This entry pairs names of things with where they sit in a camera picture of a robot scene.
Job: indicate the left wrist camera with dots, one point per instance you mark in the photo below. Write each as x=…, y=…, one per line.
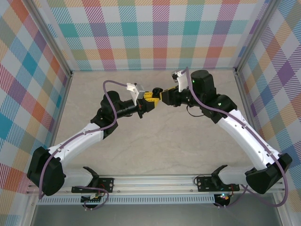
x=140, y=90

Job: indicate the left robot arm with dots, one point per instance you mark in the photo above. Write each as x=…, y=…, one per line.
x=77, y=141

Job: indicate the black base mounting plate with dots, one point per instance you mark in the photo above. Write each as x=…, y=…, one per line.
x=107, y=184
x=204, y=183

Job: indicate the black earbud charging case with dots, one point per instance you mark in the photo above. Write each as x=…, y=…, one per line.
x=157, y=90

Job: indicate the aluminium corner post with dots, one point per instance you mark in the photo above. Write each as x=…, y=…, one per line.
x=53, y=38
x=254, y=37

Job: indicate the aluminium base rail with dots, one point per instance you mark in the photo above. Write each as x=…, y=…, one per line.
x=152, y=183

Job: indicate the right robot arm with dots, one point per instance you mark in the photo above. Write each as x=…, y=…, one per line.
x=244, y=134

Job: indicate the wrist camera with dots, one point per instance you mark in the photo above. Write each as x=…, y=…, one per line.
x=182, y=81
x=140, y=90

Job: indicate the small controller circuit board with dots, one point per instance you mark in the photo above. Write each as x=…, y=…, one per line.
x=91, y=200
x=224, y=197

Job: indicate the aluminium side rail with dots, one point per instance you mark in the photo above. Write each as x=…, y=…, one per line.
x=57, y=120
x=247, y=106

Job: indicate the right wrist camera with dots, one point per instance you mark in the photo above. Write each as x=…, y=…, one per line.
x=182, y=81

